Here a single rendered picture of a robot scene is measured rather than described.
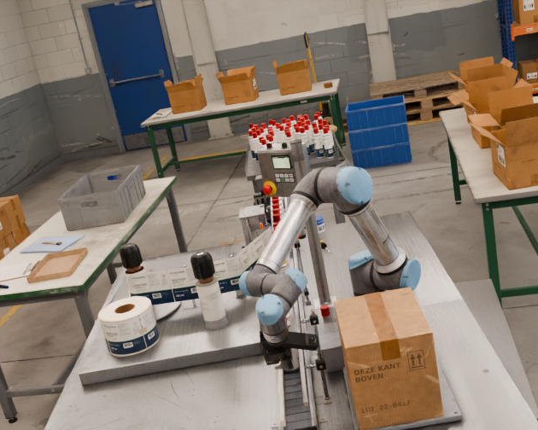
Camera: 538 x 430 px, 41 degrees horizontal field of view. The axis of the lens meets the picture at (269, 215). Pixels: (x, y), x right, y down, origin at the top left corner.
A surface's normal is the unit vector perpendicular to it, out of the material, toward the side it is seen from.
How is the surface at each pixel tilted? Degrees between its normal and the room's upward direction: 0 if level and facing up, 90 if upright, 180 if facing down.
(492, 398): 0
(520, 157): 91
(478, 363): 0
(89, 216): 90
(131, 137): 90
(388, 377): 90
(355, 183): 80
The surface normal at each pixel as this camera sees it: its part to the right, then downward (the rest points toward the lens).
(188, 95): -0.20, 0.36
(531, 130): 0.00, 0.47
